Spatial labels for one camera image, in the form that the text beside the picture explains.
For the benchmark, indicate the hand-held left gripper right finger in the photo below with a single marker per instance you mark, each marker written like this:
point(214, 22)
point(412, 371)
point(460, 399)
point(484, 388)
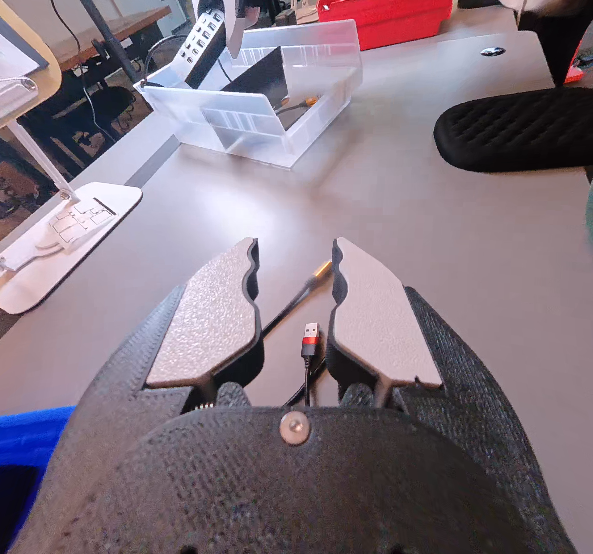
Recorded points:
point(380, 322)

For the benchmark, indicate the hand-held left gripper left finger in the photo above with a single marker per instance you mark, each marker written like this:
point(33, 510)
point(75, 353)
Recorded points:
point(208, 322)

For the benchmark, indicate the black USB hub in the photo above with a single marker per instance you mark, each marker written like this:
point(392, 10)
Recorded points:
point(201, 40)

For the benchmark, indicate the clear plastic bin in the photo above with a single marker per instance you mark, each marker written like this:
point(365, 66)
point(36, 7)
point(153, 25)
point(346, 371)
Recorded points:
point(324, 82)

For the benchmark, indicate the blue plastic bin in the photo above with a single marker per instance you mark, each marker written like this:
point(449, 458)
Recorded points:
point(28, 433)

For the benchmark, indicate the small grey box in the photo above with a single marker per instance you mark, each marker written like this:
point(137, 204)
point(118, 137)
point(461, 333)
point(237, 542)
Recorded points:
point(286, 17)

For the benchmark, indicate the black bin divider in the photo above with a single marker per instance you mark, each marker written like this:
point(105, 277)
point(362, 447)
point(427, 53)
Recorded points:
point(259, 75)

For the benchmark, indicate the wooden desk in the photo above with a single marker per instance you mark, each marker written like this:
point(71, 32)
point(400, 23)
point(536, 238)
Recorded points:
point(129, 21)

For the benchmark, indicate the red plastic bin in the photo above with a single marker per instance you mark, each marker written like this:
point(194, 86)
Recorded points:
point(394, 7)

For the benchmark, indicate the white stand base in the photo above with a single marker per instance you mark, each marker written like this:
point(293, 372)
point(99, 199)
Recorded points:
point(106, 202)

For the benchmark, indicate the black desk grommet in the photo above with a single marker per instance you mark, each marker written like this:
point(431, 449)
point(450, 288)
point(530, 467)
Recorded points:
point(492, 51)

